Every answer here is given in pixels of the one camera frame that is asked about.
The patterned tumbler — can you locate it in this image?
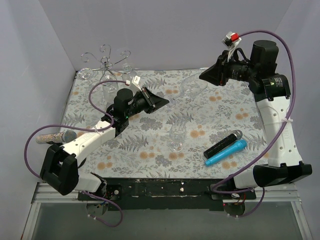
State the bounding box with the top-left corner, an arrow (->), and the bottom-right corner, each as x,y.
121,63 -> 137,81
101,74 -> 119,103

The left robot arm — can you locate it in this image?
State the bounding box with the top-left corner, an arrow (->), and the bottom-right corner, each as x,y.
40,87 -> 169,200

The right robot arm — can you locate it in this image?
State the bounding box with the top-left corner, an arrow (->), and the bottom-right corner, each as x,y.
199,40 -> 313,199

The chrome wine glass rack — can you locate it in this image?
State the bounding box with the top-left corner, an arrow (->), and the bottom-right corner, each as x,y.
75,44 -> 132,80

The floral tablecloth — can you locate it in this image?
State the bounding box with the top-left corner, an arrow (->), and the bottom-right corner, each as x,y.
51,69 -> 270,180

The black microphone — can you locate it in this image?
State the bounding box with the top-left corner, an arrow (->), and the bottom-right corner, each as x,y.
203,130 -> 243,159

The blue toy microphone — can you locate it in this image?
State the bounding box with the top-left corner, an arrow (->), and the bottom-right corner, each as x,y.
204,139 -> 247,167

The glitter microphone on stand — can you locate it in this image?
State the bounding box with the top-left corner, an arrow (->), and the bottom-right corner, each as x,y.
35,130 -> 77,144

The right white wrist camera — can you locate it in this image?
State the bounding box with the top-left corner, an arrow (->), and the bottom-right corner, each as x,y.
221,31 -> 242,61

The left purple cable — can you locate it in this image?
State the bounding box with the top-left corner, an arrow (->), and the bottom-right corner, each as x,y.
23,79 -> 131,228

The purple cable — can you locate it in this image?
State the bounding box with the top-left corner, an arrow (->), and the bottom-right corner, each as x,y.
23,79 -> 131,228
212,30 -> 297,218

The black table front rail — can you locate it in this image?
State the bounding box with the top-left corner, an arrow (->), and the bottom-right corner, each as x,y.
77,176 -> 256,213

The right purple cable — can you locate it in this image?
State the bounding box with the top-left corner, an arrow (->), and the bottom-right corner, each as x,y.
212,30 -> 297,218

